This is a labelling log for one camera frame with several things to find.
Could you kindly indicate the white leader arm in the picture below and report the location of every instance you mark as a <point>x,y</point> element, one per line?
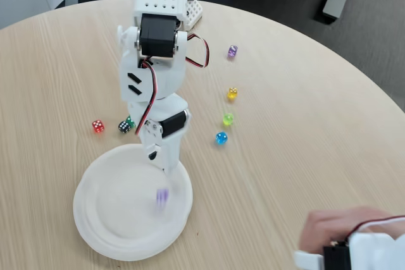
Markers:
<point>373,251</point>

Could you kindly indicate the white paper plate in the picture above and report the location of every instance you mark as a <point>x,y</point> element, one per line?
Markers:
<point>120,206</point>

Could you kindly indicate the person's hand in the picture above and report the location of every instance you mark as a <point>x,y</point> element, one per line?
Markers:
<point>326,225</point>

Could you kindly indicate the black die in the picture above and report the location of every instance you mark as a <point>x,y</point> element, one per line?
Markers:
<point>124,127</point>

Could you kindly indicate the blue translucent die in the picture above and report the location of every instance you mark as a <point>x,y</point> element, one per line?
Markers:
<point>221,138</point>

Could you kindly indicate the red die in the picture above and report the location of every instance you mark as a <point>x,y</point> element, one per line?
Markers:
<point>98,126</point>

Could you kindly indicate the lime green translucent die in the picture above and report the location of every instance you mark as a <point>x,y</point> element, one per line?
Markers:
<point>228,119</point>

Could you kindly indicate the yellow translucent die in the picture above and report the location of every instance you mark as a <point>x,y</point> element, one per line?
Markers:
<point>232,93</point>

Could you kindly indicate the pale purple translucent die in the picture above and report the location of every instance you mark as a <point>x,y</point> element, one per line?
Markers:
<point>232,51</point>

